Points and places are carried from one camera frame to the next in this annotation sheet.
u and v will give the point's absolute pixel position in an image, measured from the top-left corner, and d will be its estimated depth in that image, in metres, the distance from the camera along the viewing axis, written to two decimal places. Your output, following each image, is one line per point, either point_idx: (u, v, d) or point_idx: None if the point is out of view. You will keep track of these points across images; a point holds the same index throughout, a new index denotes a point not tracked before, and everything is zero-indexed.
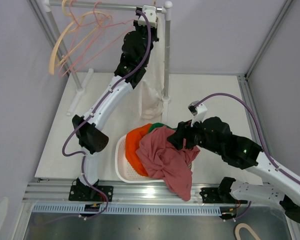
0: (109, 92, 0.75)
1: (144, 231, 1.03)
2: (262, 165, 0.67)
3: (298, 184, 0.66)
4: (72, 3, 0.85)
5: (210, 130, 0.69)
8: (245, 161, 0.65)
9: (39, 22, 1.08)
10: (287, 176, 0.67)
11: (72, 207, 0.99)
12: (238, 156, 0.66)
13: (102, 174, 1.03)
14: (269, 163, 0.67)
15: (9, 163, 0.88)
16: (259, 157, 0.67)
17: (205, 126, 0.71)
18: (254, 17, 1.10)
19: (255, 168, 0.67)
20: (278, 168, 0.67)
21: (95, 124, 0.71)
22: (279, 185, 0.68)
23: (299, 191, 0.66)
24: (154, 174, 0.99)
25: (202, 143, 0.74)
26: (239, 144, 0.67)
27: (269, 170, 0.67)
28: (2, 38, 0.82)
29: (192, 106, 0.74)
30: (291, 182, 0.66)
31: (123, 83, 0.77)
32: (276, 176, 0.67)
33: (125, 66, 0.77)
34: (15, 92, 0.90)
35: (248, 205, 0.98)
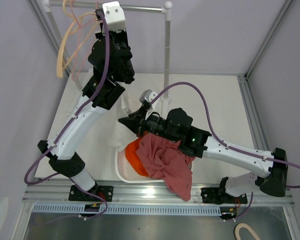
0: (73, 119, 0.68)
1: (144, 231, 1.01)
2: (212, 147, 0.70)
3: (252, 156, 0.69)
4: (72, 3, 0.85)
5: (177, 123, 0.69)
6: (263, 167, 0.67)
8: (197, 149, 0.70)
9: (40, 22, 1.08)
10: (239, 151, 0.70)
11: (72, 207, 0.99)
12: (190, 145, 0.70)
13: (102, 174, 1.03)
14: (219, 143, 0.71)
15: (9, 163, 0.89)
16: (208, 142, 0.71)
17: (171, 119, 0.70)
18: (253, 17, 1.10)
19: (210, 153, 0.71)
20: (227, 146, 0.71)
21: (58, 155, 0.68)
22: (236, 161, 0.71)
23: (254, 162, 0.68)
24: (154, 174, 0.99)
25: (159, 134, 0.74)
26: (193, 134, 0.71)
27: (220, 150, 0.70)
28: (2, 38, 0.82)
29: (147, 102, 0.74)
30: (243, 155, 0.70)
31: (90, 107, 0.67)
32: (228, 154, 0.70)
33: (94, 83, 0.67)
34: (16, 92, 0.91)
35: (248, 204, 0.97)
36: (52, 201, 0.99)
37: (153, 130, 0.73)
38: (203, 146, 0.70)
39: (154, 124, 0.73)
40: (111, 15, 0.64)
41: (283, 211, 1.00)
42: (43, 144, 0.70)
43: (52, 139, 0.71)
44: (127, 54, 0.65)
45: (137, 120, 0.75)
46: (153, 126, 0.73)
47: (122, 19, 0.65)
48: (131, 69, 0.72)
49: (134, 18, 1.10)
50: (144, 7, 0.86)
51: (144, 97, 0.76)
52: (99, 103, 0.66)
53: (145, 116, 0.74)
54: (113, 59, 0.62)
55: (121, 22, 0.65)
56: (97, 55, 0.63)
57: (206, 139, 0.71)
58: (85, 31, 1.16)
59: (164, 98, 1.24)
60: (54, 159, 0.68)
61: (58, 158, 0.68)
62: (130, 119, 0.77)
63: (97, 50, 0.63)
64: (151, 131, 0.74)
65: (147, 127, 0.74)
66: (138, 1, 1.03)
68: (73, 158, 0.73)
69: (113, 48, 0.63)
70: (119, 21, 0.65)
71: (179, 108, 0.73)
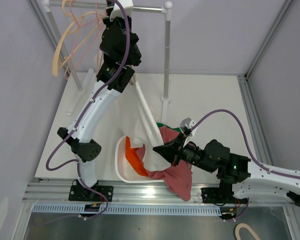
0: (91, 102, 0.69)
1: (144, 231, 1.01)
2: (255, 173, 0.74)
3: (293, 178, 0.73)
4: (72, 3, 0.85)
5: (217, 157, 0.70)
6: None
8: (239, 177, 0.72)
9: (40, 22, 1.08)
10: (279, 175, 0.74)
11: (72, 207, 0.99)
12: (231, 174, 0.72)
13: (102, 174, 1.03)
14: (260, 168, 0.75)
15: (9, 163, 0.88)
16: (249, 167, 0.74)
17: (210, 153, 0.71)
18: (253, 17, 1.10)
19: (253, 179, 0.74)
20: (269, 170, 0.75)
21: (79, 138, 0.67)
22: (277, 184, 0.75)
23: (296, 183, 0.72)
24: (154, 174, 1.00)
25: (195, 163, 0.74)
26: (233, 162, 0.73)
27: (262, 175, 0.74)
28: (2, 38, 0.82)
29: (188, 129, 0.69)
30: (285, 178, 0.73)
31: (105, 91, 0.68)
32: (271, 178, 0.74)
33: (107, 68, 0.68)
34: (16, 92, 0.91)
35: (247, 204, 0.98)
36: (51, 201, 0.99)
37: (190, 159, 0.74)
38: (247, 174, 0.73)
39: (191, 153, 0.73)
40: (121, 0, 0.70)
41: (283, 211, 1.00)
42: (63, 130, 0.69)
43: (71, 125, 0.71)
44: (133, 37, 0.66)
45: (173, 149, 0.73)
46: (190, 155, 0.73)
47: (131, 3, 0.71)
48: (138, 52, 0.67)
49: (134, 18, 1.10)
50: (144, 6, 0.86)
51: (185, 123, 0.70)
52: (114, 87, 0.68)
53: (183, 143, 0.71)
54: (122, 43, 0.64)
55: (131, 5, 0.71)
56: (108, 41, 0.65)
57: (246, 166, 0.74)
58: (85, 31, 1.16)
59: (165, 98, 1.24)
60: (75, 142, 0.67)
61: (79, 141, 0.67)
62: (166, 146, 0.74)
63: (107, 37, 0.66)
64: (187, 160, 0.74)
65: (183, 156, 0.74)
66: (138, 1, 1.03)
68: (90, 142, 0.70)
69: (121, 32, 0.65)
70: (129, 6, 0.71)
71: (212, 140, 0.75)
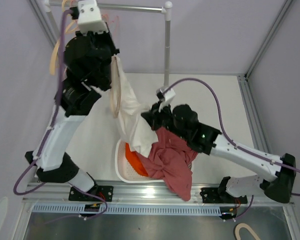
0: (49, 130, 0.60)
1: (144, 231, 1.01)
2: (221, 146, 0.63)
3: (259, 158, 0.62)
4: (72, 3, 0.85)
5: (180, 117, 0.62)
6: (270, 171, 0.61)
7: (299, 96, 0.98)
8: (207, 145, 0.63)
9: (39, 22, 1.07)
10: (248, 153, 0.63)
11: (72, 207, 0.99)
12: (199, 141, 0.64)
13: (101, 173, 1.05)
14: (228, 142, 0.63)
15: (9, 163, 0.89)
16: (218, 140, 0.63)
17: (174, 113, 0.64)
18: (253, 17, 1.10)
19: (219, 152, 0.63)
20: (237, 145, 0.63)
21: (42, 168, 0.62)
22: (242, 162, 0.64)
23: (261, 164, 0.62)
24: (154, 174, 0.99)
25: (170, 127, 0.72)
26: (203, 129, 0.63)
27: (228, 149, 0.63)
28: (3, 38, 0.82)
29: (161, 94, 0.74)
30: (252, 157, 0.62)
31: (63, 118, 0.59)
32: (236, 154, 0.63)
33: (63, 90, 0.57)
34: (16, 92, 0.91)
35: (249, 205, 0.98)
36: (52, 201, 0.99)
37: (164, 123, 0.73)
38: (212, 143, 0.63)
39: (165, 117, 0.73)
40: (86, 15, 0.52)
41: (283, 211, 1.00)
42: (30, 155, 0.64)
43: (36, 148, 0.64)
44: (105, 56, 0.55)
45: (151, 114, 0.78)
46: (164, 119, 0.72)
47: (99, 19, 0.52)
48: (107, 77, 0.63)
49: (134, 18, 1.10)
50: (144, 7, 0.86)
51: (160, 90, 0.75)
52: (72, 112, 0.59)
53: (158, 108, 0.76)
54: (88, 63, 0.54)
55: (98, 21, 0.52)
56: (72, 56, 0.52)
57: (215, 137, 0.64)
58: None
59: None
60: (41, 170, 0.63)
61: (44, 170, 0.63)
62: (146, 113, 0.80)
63: (74, 51, 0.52)
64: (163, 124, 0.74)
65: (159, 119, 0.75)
66: (138, 1, 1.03)
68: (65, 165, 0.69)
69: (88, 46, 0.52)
70: (95, 21, 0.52)
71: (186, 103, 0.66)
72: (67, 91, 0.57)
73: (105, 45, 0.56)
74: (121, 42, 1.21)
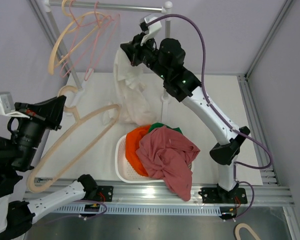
0: None
1: (144, 231, 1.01)
2: (196, 97, 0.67)
3: (223, 121, 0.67)
4: (72, 3, 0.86)
5: (166, 51, 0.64)
6: (226, 136, 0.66)
7: (299, 96, 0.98)
8: (182, 91, 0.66)
9: (39, 22, 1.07)
10: (215, 113, 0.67)
11: (72, 207, 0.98)
12: (176, 84, 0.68)
13: (102, 174, 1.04)
14: (203, 98, 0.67)
15: None
16: (195, 91, 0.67)
17: (162, 45, 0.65)
18: (253, 18, 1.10)
19: (190, 100, 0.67)
20: (210, 103, 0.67)
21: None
22: (206, 119, 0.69)
23: (222, 127, 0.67)
24: (154, 174, 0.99)
25: (151, 65, 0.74)
26: (184, 75, 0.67)
27: (201, 104, 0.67)
28: (2, 39, 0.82)
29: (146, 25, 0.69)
30: (216, 118, 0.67)
31: None
32: (206, 111, 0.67)
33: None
34: (16, 92, 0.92)
35: (249, 204, 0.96)
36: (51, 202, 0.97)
37: (146, 59, 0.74)
38: (189, 92, 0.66)
39: (148, 53, 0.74)
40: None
41: (283, 211, 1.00)
42: None
43: None
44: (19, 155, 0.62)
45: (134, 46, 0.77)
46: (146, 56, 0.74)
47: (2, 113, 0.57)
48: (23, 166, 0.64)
49: (134, 18, 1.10)
50: (145, 7, 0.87)
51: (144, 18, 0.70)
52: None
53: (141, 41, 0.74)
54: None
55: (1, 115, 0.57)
56: None
57: (194, 87, 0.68)
58: (85, 31, 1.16)
59: (164, 98, 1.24)
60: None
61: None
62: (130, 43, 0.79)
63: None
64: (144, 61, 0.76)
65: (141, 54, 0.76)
66: (138, 1, 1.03)
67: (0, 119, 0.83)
68: (18, 223, 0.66)
69: None
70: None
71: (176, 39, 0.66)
72: None
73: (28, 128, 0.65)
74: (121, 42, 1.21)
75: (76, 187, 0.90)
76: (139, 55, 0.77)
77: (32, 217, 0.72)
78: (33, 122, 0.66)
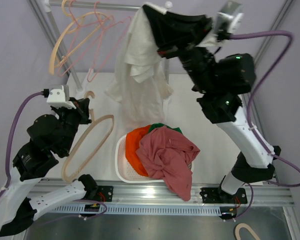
0: (4, 190, 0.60)
1: (144, 231, 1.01)
2: (239, 121, 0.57)
3: (262, 147, 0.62)
4: (72, 3, 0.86)
5: (245, 80, 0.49)
6: (265, 161, 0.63)
7: (299, 96, 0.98)
8: (225, 114, 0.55)
9: (39, 22, 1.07)
10: (256, 137, 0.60)
11: (72, 207, 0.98)
12: (218, 106, 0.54)
13: (102, 174, 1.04)
14: (245, 121, 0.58)
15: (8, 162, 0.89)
16: (237, 112, 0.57)
17: (243, 68, 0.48)
18: (253, 18, 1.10)
19: (231, 125, 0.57)
20: (252, 127, 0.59)
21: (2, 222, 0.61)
22: (245, 144, 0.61)
23: (261, 153, 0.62)
24: (154, 174, 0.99)
25: (193, 71, 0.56)
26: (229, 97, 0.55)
27: (243, 128, 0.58)
28: (3, 39, 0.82)
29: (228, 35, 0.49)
30: (257, 143, 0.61)
31: (17, 181, 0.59)
32: (248, 136, 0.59)
33: (22, 155, 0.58)
34: (16, 91, 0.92)
35: (248, 205, 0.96)
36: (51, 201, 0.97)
37: (191, 63, 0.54)
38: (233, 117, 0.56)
39: (199, 56, 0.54)
40: (52, 97, 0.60)
41: (283, 210, 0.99)
42: None
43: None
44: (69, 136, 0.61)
45: (186, 38, 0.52)
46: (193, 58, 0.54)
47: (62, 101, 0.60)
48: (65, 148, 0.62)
49: (134, 18, 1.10)
50: None
51: (230, 15, 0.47)
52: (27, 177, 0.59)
53: (199, 43, 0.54)
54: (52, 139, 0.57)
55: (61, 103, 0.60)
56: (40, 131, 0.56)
57: (236, 109, 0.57)
58: (85, 31, 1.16)
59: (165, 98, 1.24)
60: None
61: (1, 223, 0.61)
62: (177, 28, 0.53)
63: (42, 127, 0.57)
64: (186, 61, 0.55)
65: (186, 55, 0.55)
66: (138, 1, 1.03)
67: (0, 119, 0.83)
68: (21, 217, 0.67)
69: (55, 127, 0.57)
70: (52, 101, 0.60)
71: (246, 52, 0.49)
72: (25, 157, 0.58)
73: (74, 119, 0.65)
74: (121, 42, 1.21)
75: (77, 186, 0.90)
76: (184, 49, 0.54)
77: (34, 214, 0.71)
78: (72, 113, 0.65)
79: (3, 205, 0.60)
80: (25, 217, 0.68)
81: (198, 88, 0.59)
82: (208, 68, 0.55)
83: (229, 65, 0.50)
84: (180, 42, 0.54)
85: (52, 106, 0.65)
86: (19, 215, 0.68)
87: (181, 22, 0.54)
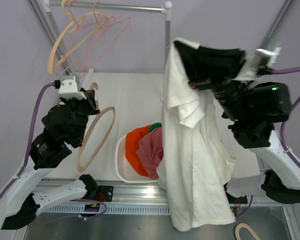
0: (15, 179, 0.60)
1: (144, 231, 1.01)
2: (274, 146, 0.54)
3: (298, 169, 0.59)
4: (72, 3, 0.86)
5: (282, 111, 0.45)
6: None
7: None
8: (259, 140, 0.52)
9: (39, 22, 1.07)
10: (291, 159, 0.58)
11: (72, 207, 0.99)
12: (253, 134, 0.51)
13: (102, 174, 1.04)
14: (280, 144, 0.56)
15: (8, 161, 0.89)
16: (271, 136, 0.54)
17: (280, 101, 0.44)
18: (253, 18, 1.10)
19: (266, 150, 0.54)
20: (287, 150, 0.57)
21: (7, 213, 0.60)
22: (280, 167, 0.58)
23: (299, 175, 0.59)
24: (154, 174, 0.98)
25: (226, 102, 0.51)
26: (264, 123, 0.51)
27: (279, 152, 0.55)
28: (2, 40, 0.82)
29: (269, 70, 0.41)
30: (293, 166, 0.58)
31: (31, 169, 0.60)
32: (283, 158, 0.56)
33: (38, 144, 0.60)
34: (16, 90, 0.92)
35: (247, 204, 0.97)
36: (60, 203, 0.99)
37: (225, 95, 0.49)
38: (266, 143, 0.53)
39: (232, 88, 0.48)
40: (64, 88, 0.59)
41: (283, 210, 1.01)
42: None
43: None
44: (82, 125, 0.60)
45: (221, 72, 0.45)
46: (229, 92, 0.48)
47: (74, 91, 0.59)
48: (79, 137, 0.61)
49: (135, 18, 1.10)
50: (144, 7, 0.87)
51: (271, 50, 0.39)
52: (41, 165, 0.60)
53: (236, 76, 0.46)
54: (65, 128, 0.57)
55: (73, 93, 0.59)
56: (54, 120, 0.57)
57: (269, 133, 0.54)
58: (85, 31, 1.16)
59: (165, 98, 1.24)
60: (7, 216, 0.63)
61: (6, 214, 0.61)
62: (212, 63, 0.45)
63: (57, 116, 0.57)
64: (219, 94, 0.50)
65: (218, 90, 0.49)
66: (138, 1, 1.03)
67: None
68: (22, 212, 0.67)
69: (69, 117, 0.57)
70: (64, 92, 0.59)
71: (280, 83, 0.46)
72: (41, 146, 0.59)
73: (85, 110, 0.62)
74: (121, 42, 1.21)
75: (78, 184, 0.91)
76: (218, 81, 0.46)
77: (37, 209, 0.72)
78: (83, 104, 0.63)
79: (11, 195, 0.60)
80: (28, 212, 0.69)
81: (230, 116, 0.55)
82: (241, 99, 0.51)
83: (265, 97, 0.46)
84: (212, 75, 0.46)
85: (62, 99, 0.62)
86: (24, 208, 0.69)
87: (211, 54, 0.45)
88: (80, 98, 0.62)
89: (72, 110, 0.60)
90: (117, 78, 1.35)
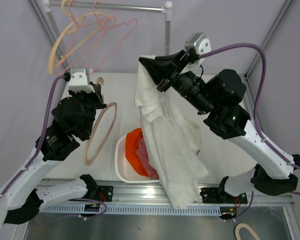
0: (22, 170, 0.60)
1: (144, 231, 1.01)
2: (250, 135, 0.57)
3: (279, 158, 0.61)
4: (72, 3, 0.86)
5: (229, 91, 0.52)
6: (285, 172, 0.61)
7: None
8: (234, 130, 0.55)
9: (39, 22, 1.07)
10: (271, 148, 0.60)
11: (72, 207, 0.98)
12: (221, 121, 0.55)
13: (102, 174, 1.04)
14: (256, 133, 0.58)
15: (8, 161, 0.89)
16: (246, 125, 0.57)
17: (223, 81, 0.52)
18: (253, 18, 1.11)
19: (242, 139, 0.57)
20: (264, 139, 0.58)
21: (11, 206, 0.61)
22: (261, 157, 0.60)
23: (279, 164, 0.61)
24: (154, 174, 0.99)
25: (189, 96, 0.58)
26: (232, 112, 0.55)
27: (255, 141, 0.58)
28: (3, 39, 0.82)
29: (195, 55, 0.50)
30: (273, 155, 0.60)
31: (40, 161, 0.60)
32: (262, 148, 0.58)
33: (47, 136, 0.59)
34: (16, 89, 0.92)
35: (248, 205, 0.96)
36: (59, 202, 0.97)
37: (185, 90, 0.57)
38: (242, 131, 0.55)
39: (188, 83, 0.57)
40: (74, 80, 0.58)
41: (283, 210, 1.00)
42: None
43: (3, 186, 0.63)
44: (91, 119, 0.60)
45: (169, 70, 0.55)
46: (185, 86, 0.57)
47: (84, 84, 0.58)
48: (87, 130, 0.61)
49: (135, 18, 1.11)
50: (144, 7, 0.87)
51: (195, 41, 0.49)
52: (50, 157, 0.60)
53: (182, 70, 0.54)
54: (76, 121, 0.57)
55: (83, 86, 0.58)
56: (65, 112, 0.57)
57: (245, 123, 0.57)
58: (85, 31, 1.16)
59: None
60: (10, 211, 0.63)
61: (10, 207, 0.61)
62: (165, 66, 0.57)
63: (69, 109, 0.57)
64: (179, 90, 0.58)
65: (177, 85, 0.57)
66: (138, 1, 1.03)
67: (0, 119, 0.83)
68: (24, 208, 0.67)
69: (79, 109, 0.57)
70: (74, 84, 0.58)
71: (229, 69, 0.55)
72: (50, 139, 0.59)
73: (92, 104, 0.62)
74: (121, 42, 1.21)
75: (80, 183, 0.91)
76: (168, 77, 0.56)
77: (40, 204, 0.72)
78: (91, 97, 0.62)
79: (17, 188, 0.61)
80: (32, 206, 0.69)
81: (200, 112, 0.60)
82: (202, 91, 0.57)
83: (213, 84, 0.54)
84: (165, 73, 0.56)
85: (71, 92, 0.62)
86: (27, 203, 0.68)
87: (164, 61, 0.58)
88: (89, 91, 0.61)
89: (81, 103, 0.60)
90: (117, 79, 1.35)
